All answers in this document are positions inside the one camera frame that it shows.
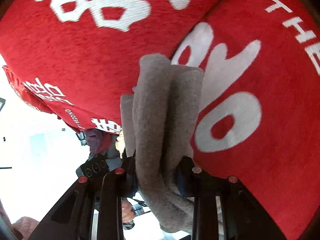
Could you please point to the grey knit sweater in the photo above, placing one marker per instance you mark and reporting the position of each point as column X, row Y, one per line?
column 155, row 117

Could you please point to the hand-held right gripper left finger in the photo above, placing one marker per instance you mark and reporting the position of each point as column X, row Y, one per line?
column 127, row 177

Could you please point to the purple cloth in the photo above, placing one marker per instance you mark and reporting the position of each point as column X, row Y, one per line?
column 97, row 140

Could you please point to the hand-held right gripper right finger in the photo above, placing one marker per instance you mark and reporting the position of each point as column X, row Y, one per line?
column 185, row 181

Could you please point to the person's left hand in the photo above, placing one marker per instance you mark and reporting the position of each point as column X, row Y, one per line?
column 128, row 212

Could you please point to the red blanket white characters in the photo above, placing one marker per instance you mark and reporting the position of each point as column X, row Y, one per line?
column 75, row 55

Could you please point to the pink cloth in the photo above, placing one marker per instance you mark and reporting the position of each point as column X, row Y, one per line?
column 25, row 227

